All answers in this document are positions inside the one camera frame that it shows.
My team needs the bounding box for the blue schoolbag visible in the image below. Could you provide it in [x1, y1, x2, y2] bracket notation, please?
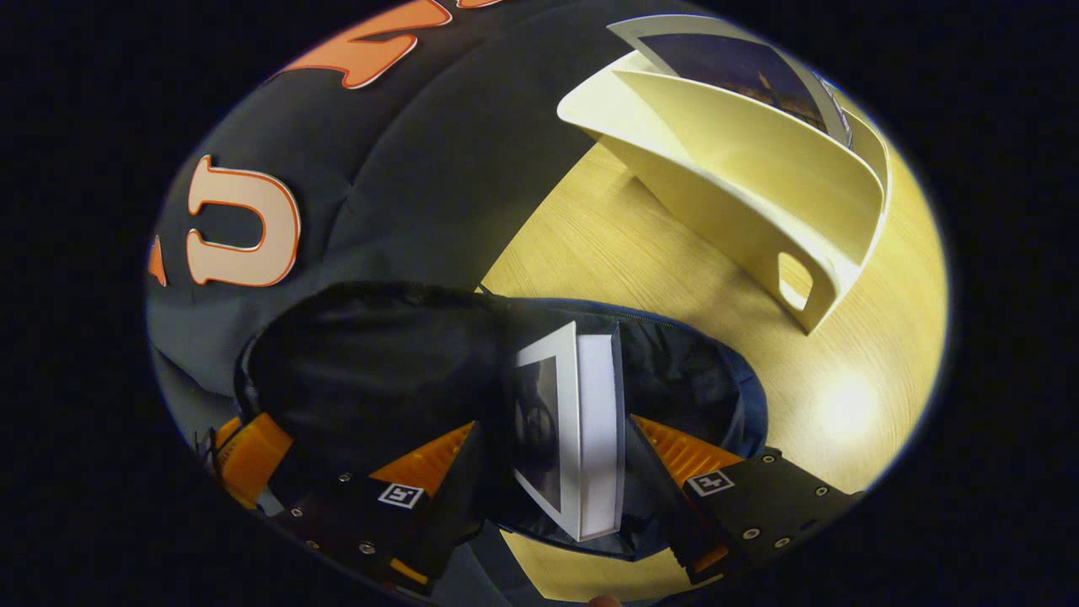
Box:
[232, 280, 770, 564]

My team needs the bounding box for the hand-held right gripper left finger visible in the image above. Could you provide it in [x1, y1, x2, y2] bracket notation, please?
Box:
[268, 420, 492, 598]

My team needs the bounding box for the cream bookshelf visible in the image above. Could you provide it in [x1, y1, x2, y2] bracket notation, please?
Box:
[556, 51, 893, 336]

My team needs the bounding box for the blue cover book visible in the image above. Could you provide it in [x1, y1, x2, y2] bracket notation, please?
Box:
[607, 15, 854, 148]

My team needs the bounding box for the portrait cover book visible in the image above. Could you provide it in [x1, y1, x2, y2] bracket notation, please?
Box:
[510, 320, 626, 542]

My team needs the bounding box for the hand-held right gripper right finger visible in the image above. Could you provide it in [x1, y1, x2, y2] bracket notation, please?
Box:
[625, 411, 867, 587]

